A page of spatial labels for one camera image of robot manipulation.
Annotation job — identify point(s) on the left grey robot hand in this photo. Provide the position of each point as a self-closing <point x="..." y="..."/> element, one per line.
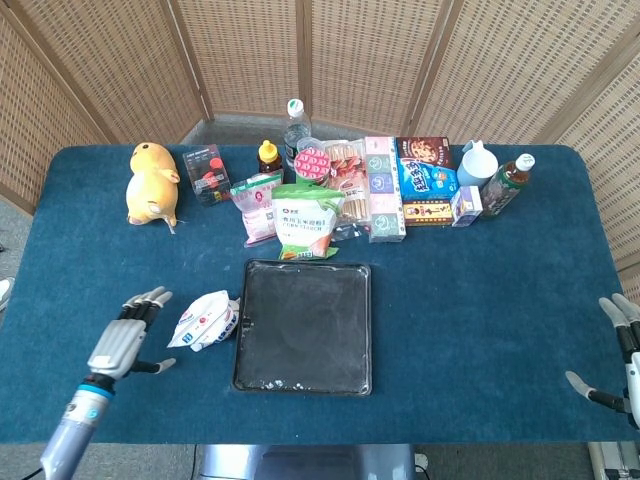
<point x="117" y="345"/>

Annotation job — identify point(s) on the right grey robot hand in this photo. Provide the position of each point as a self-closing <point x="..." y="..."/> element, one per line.
<point x="635" y="380"/>

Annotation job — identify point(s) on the white snack packet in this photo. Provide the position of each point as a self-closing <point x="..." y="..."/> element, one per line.
<point x="205" y="322"/>

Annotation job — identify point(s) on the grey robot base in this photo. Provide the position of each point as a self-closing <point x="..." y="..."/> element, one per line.
<point x="305" y="462"/>

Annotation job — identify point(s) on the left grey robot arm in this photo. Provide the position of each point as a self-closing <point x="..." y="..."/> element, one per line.
<point x="75" y="425"/>

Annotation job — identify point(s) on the white shoe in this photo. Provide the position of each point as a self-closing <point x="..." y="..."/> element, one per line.
<point x="5" y="292"/>

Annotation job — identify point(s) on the yellow plush toy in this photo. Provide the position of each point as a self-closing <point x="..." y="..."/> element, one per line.
<point x="150" y="185"/>

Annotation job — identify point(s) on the black baking tray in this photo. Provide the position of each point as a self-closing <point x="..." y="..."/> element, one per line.
<point x="300" y="330"/>

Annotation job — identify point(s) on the black box with red print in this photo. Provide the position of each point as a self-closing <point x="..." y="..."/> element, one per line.
<point x="205" y="175"/>

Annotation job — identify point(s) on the pink and white pouch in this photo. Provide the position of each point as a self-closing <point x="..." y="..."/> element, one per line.
<point x="257" y="210"/>

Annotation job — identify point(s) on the blue felt table cover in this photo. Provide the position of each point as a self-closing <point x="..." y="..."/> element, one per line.
<point x="450" y="300"/>

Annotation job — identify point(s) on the green white corn starch bag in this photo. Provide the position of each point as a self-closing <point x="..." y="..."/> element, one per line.
<point x="305" y="220"/>

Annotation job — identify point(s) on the tea bottle with green label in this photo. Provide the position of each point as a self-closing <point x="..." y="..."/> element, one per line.
<point x="505" y="187"/>

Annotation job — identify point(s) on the honey bottle with yellow cap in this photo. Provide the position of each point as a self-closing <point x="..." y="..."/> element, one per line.
<point x="270" y="160"/>

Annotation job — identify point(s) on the purple and white small carton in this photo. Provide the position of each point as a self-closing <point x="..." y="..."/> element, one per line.
<point x="466" y="206"/>

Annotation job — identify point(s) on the green can with red lid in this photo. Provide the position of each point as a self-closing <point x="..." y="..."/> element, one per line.
<point x="311" y="165"/>

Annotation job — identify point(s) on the light blue mug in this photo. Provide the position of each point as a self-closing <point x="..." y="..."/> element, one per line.
<point x="475" y="167"/>

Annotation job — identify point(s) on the yellow and brown small box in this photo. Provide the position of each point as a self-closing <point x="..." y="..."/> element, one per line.
<point x="427" y="212"/>

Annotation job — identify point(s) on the clear packet of biscuit sticks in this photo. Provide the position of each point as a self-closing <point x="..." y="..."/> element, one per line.
<point x="350" y="195"/>

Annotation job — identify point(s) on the clear water bottle white cap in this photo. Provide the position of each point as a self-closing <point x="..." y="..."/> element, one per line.
<point x="296" y="130"/>

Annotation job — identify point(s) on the blue cookie box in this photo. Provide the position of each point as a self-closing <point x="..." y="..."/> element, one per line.
<point x="425" y="170"/>

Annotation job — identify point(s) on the pastel tissue pack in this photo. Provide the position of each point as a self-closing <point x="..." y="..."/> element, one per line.
<point x="382" y="190"/>

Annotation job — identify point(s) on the woven rattan folding screen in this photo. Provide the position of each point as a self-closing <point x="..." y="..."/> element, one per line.
<point x="250" y="50"/>

